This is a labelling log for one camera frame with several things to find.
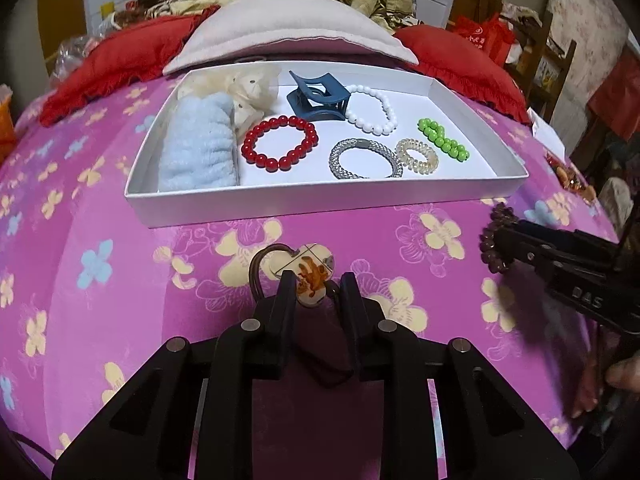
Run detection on clear coil hair tie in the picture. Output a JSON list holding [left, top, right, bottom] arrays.
[[395, 136, 440, 174]]

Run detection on silver mesh bracelet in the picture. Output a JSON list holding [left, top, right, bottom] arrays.
[[328, 138, 405, 181]]

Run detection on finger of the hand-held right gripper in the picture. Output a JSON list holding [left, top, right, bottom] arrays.
[[497, 220, 581, 252], [502, 246, 557, 284]]

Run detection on white card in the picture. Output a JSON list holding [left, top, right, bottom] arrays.
[[530, 110, 569, 159]]

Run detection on red cloth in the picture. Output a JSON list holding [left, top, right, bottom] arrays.
[[587, 55, 640, 142]]

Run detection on blue hair claw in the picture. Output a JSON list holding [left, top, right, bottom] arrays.
[[288, 71, 351, 124]]

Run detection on clear plastic bags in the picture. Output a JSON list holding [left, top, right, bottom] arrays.
[[50, 35, 107, 79]]

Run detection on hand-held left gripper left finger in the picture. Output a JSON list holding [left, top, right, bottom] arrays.
[[52, 270, 297, 480]]

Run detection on white bead bracelet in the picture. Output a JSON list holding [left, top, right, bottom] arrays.
[[345, 85, 400, 136]]

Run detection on red ruffled pillow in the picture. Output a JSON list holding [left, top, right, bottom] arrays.
[[39, 7, 221, 128], [395, 25, 531, 125]]

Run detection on dark purple bead bracelet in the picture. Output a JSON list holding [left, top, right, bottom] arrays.
[[479, 202, 519, 276]]

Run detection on white shallow cardboard box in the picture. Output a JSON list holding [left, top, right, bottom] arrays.
[[125, 62, 530, 229]]

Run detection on red bead bracelet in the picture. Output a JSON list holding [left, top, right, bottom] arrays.
[[241, 116, 319, 170]]

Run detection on orange plastic basket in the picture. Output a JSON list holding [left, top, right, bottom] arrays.
[[0, 87, 16, 161]]

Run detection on person's right hand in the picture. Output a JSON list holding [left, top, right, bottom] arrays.
[[602, 357, 640, 394]]

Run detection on brown hair tie cream charm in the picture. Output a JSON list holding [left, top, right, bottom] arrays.
[[248, 242, 357, 389]]

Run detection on wooden chair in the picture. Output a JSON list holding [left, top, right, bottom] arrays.
[[500, 0, 579, 127]]

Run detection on white pillow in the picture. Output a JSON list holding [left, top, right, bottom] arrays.
[[163, 0, 420, 77]]

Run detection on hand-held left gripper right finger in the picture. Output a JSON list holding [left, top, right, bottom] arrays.
[[341, 273, 589, 480]]

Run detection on red shopping bag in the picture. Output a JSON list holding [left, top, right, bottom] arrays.
[[452, 12, 516, 67]]

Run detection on light blue fluffy scrunchie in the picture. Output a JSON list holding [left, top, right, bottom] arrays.
[[157, 95, 241, 194]]

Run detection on cream dotted mesh scrunchie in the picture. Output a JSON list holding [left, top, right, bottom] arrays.
[[177, 66, 279, 132]]

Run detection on green bead bracelet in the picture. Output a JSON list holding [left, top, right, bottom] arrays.
[[417, 117, 471, 163]]

